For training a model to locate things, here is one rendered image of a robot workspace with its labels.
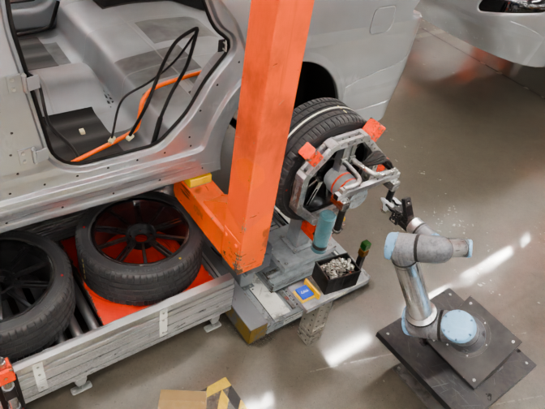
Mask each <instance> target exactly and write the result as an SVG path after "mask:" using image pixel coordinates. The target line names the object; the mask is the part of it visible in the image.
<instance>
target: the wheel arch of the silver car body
mask: <svg viewBox="0 0 545 409"><path fill-rule="evenodd" d="M322 97H331V98H335V99H337V100H340V94H339V89H338V85H337V82H336V79H335V77H334V75H333V74H332V72H331V71H330V70H329V69H328V68H327V67H326V66H324V65H323V64H321V63H319V62H314V61H309V60H303V63H302V67H301V72H300V76H299V81H298V88H297V92H296V97H295V101H294V109H295V108H297V107H298V106H300V105H302V104H303V103H306V102H308V101H311V100H315V99H317V98H322ZM237 108H238V107H237ZM236 110H237V109H236ZM236 110H235V111H234V113H235V112H236ZM233 116H234V114H233V115H232V117H231V119H232V118H233ZM231 119H230V121H231ZM230 121H229V123H228V126H227V128H228V127H229V124H230ZM227 128H226V130H227ZM226 130H225V133H226ZM224 137H225V134H224V136H223V139H224ZM223 139H222V142H221V147H222V143H223ZM219 167H220V169H221V149H220V155H219Z"/></svg>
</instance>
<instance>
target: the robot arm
mask: <svg viewBox="0 0 545 409"><path fill-rule="evenodd" d="M380 199H381V200H382V202H383V210H384V211H387V210H389V211H390V212H392V215H391V216H390V218H389V220H390V221H391V222H392V223H393V224H395V225H399V226H400V227H401V228H402V229H404V230H405V231H407V232H408V233H399V232H391V233H389V234H388V236H387V239H386V241H385V245H384V257H385V258H386V259H388V260H392V263H393V265H394V268H395V270H396V273H397V278H398V281H399V283H400V286H401V291H402V294H403V296H404V299H405V302H406V307H405V308H404V309H403V312H402V316H401V318H402V321H401V326H402V329H403V331H404V333H405V334H407V335H410V336H412V337H418V338H427V339H432V340H437V341H441V342H449V343H450V345H451V346H452V347H453V348H454V349H456V350H457V351H460V352H462V353H473V352H476V351H478V350H479V349H480V348H481V347H482V346H483V344H484V343H485V341H486V336H487V335H486V330H485V328H484V326H483V324H482V322H481V321H480V320H479V319H477V318H476V317H474V316H471V315H470V314H469V313H467V312H464V311H462V310H452V311H447V310H441V309H436V306H435V305H434V304H433V303H432V302H431V301H430V300H429V296H428V293H427V287H426V283H425V280H424V277H423V271H422V268H421V265H420V262H421V263H432V264H440V263H444V262H446V261H448V260H449V259H450V258H454V257H466V258H468V257H469V258H470V257H472V251H473V241H472V240H471V239H454V238H446V237H444V236H441V235H439V234H437V233H436V232H435V231H434V230H433V229H432V228H431V227H429V226H428V225H427V224H426V223H425V222H423V221H422V220H421V219H420V218H418V217H414V212H413V207H412V201H411V197H408V196H407V197H405V198H402V199H401V201H400V200H398V199H397V198H395V197H393V200H392V203H390V202H388V200H386V199H385V198H383V197H381V198H380ZM391 219H393V220H394V221H395V222H393V221H392V220H391Z"/></svg>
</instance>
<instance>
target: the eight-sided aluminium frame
mask: <svg viewBox="0 0 545 409"><path fill-rule="evenodd" d="M360 143H363V144H364V145H365V146H366V147H367V149H368V150H369V152H368V155H367V158H368V157H369V156H370V155H371V154H372V153H373V152H374V151H376V150H380V151H381V149H380V148H379V147H378V146H377V145H376V143H375V142H374V140H372V139H371V137H370V136H369V135H368V134H367V133H366V132H365V131H364V130H363V129H356V130H355V131H350V132H347V133H345V134H342V135H339V136H334V137H330V138H328V139H326V141H325V142H323V144H322V145H321V146H320V147H319V148H318V149H317V151H318V152H319V153H321V154H322V155H323V156H324V158H323V159H322V160H321V161H320V162H319V163H318V164H317V165H316V166H315V167H313V166H312V165H311V164H310V163H309V162H306V163H305V164H304V165H303V166H302V167H301V168H299V170H298V172H297V173H296V175H295V180H294V186H293V191H292V195H291V198H290V205H289V207H290V208H291V209H292V210H293V211H294V212H295V213H296V214H297V215H298V216H300V217H302V218H303V219H304V220H306V221H307V222H309V223H310V224H311V225H313V226H315V225H317V222H318V219H319V216H320V212H321V211H322V210H326V209H328V210H331V211H333V212H334V213H335V214H336V215H337V214H338V211H339V209H338V208H337V207H336V206H335V205H334V204H332V205H329V206H328V207H325V208H323V209H319V210H317V211H315V212H313V213H310V212H309V211H307V210H306V209H304V208H303V203H304V200H305V196H306V192H307V186H308V183H309V180H310V179H311V177H312V176H313V175H314V174H315V173H316V172H317V171H318V170H319V169H320V167H321V166H322V165H323V164H324V163H325V162H326V161H327V160H328V159H329V158H330V157H331V156H332V155H333V154H334V153H335V152H336V151H337V150H340V149H344V148H346V147H350V146H353V145H354V144H360ZM381 152H382V151H381ZM369 167H370V168H369V169H371V170H374V171H376V170H377V167H378V165H376V166H369ZM361 178H362V183H363V182H366V181H368V180H370V179H373V178H374V176H371V175H369V174H367V173H366V172H364V171H363V172H362V174H361Z"/></svg>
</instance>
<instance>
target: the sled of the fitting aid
mask: <svg viewBox="0 0 545 409"><path fill-rule="evenodd" d="M336 255H337V254H336V253H335V252H331V253H329V254H327V255H325V256H322V257H320V258H318V259H316V260H313V261H311V262H309V263H307V264H305V265H302V266H300V267H298V268H296V269H293V270H290V271H289V272H287V273H283V272H282V271H281V270H280V269H279V267H278V266H277V265H276V264H275V263H274V261H273V260H272V259H271V260H270V264H269V265H270V266H268V267H265V268H264V269H262V270H260V271H259V272H257V273H255V274H256V276H257V277H258V278H259V279H260V281H261V282H262V283H263V284H264V285H265V286H266V287H267V289H268V290H269V291H270V292H271V293H273V292H274V291H277V290H280V289H281V288H283V287H285V286H288V285H290V284H292V283H294V282H296V281H298V280H301V279H303V278H305V277H307V276H309V275H312V272H313V269H314V266H315V261H317V260H322V259H325V258H328V257H331V256H336Z"/></svg>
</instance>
